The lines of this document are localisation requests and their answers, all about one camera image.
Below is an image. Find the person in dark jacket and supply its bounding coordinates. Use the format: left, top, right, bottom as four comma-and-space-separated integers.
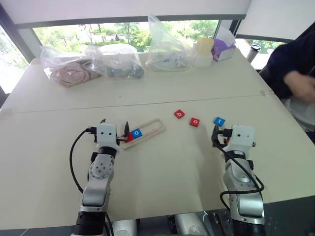
258, 13, 315, 146

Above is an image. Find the white tissue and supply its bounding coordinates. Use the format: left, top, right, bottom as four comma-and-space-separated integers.
217, 25, 236, 46

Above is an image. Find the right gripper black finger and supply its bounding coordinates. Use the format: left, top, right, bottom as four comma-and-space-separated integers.
212, 123, 221, 142

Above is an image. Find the purple tissue box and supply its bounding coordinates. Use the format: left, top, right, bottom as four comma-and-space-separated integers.
211, 38, 236, 62

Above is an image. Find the narrow white roller blind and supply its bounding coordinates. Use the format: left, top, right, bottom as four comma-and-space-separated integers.
235, 0, 315, 43

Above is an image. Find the black metal bracket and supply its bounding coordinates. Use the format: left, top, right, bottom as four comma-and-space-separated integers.
212, 209, 232, 232

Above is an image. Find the plastic bag with pink cloth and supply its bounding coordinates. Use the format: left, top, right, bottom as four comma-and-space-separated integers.
40, 45, 104, 88

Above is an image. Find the wooden letter tray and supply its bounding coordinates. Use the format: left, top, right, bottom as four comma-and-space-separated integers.
120, 118, 166, 150

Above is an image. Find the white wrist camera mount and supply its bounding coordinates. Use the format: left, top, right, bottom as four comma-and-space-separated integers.
231, 124, 255, 149
95, 123, 118, 148

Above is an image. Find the silver rounded robot leg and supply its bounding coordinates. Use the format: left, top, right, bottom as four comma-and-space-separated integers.
174, 213, 210, 236
112, 219, 137, 236

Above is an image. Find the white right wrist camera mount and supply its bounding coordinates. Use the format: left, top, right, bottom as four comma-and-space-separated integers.
231, 124, 255, 149

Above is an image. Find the wide white roller blind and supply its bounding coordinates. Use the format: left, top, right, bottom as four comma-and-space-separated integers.
0, 0, 252, 26

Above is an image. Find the plastic bag with grey items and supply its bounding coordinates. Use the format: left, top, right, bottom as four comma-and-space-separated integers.
92, 44, 146, 80

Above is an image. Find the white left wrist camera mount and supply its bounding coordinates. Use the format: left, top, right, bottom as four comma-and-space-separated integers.
95, 123, 118, 148

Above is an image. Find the grey thermos bottle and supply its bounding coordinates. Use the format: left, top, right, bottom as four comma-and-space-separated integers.
247, 43, 262, 63

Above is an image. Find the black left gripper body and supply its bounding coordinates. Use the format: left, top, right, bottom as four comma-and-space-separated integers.
115, 133, 129, 144

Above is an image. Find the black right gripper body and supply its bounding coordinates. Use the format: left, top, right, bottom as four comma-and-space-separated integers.
217, 127, 233, 146

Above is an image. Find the white translucent container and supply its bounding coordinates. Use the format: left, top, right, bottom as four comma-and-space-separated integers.
192, 41, 213, 68

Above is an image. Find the yellow plastic cup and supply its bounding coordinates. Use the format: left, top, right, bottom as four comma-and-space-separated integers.
197, 37, 214, 58

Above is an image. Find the clear bag with white cables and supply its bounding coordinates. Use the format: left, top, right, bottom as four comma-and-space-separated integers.
145, 13, 195, 73

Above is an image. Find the person's bare hand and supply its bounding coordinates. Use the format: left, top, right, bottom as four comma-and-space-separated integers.
283, 70, 315, 104

